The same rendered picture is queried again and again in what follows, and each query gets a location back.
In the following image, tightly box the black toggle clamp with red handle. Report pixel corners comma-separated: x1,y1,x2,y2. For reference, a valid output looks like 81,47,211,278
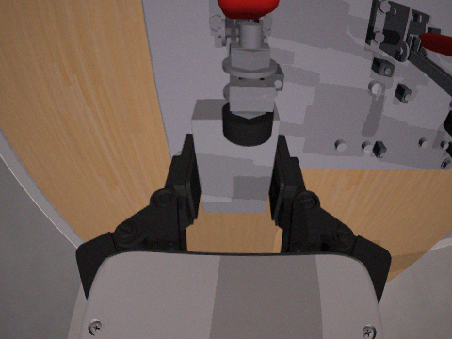
365,0,452,97

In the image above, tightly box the grey rectangular block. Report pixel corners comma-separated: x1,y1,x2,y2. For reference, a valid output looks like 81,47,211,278
191,99,281,213

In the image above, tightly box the grey fixture plate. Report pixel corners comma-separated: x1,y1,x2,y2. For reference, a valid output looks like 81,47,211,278
141,0,452,170

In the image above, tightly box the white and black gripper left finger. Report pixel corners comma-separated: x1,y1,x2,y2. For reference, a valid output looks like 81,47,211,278
75,134,201,300

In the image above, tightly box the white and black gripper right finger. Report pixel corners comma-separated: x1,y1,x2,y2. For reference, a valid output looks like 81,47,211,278
269,135,392,303

